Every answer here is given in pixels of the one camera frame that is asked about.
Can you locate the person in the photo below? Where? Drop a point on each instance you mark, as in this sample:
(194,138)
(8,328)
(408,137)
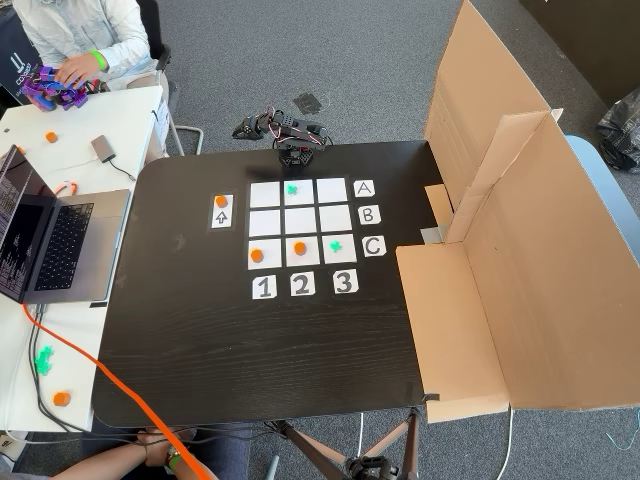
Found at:
(85,25)

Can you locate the paper sheet number 2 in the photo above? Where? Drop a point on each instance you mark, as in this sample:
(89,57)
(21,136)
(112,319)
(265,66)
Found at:
(293,293)

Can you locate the dark cabinet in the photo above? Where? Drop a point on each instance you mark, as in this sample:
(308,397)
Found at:
(590,45)

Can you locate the black floor tape patch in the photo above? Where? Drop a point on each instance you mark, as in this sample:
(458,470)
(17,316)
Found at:
(308,102)

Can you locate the paper sheet letter A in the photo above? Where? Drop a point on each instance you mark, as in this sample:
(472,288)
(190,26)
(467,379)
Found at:
(357,193)

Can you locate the paper sheet letter C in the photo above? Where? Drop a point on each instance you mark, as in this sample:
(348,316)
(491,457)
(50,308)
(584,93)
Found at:
(365,254)

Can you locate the green cross token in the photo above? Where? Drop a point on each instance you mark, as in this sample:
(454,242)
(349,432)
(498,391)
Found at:
(46,354)
(43,367)
(292,190)
(336,245)

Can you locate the large brown cardboard screen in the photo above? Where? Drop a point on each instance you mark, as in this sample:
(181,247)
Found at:
(550,280)

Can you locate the paper sheet letter B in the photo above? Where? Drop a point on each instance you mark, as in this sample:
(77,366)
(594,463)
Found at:
(361,221)

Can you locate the paper sheet number 1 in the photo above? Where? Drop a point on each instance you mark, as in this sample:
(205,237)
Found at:
(255,296)

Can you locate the camera tripod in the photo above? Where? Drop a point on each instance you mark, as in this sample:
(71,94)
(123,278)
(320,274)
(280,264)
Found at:
(305,447)

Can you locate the white table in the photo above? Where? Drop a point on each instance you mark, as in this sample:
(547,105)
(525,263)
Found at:
(75,125)

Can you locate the black office chair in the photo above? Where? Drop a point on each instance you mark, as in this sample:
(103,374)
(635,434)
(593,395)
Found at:
(159,35)

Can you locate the black printed banner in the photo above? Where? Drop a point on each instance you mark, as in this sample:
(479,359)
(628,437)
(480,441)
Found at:
(15,65)

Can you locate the orange round token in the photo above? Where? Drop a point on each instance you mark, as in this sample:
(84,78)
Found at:
(50,136)
(299,248)
(256,255)
(221,201)
(62,398)

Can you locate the paper sheet number 3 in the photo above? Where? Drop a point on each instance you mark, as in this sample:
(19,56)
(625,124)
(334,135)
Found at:
(337,290)

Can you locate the grey tape strip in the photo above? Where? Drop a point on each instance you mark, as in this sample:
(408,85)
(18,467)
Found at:
(434,234)

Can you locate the white arrow paper sheet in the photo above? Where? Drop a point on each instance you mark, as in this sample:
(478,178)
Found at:
(217,225)

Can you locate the white paper grid square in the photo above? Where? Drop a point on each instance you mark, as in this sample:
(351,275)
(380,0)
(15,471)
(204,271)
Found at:
(273,261)
(335,219)
(265,223)
(311,259)
(306,198)
(300,221)
(332,191)
(265,195)
(348,255)

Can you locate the person's left hand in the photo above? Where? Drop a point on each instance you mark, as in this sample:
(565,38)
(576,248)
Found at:
(77,67)
(155,452)

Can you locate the grey laptop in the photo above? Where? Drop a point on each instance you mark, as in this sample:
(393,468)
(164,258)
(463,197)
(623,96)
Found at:
(75,240)

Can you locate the purple leader arm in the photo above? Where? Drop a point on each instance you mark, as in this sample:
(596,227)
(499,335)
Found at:
(47,90)

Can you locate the grey USB hub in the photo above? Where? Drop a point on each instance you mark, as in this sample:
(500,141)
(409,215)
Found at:
(103,148)

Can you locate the black plastic bag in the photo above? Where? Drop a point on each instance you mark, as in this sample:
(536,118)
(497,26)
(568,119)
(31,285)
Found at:
(622,135)

